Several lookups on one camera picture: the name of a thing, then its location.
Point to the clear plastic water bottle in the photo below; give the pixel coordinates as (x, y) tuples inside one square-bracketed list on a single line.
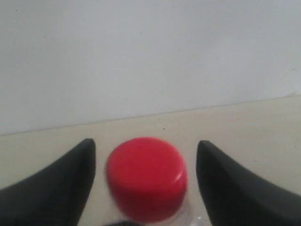
[(147, 181)]

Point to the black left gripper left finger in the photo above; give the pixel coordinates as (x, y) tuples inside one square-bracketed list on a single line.
[(55, 195)]

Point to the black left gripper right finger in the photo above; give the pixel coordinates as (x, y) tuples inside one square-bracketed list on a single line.
[(235, 196)]

